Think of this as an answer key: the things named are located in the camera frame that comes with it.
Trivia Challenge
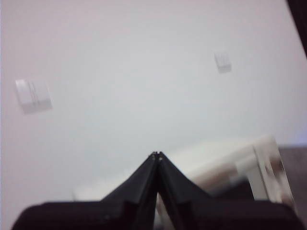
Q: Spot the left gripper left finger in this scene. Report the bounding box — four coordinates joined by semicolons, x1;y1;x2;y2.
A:
11;151;158;230

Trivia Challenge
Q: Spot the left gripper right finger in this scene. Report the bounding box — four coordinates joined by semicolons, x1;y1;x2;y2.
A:
157;151;301;230

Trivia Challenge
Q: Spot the cream Toshiba toaster oven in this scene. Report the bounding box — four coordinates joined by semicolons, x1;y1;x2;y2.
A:
71;135;296;205

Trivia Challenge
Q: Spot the white wall socket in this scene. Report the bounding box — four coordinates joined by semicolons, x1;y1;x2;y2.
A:
15;78;53;114
213;49;233;73

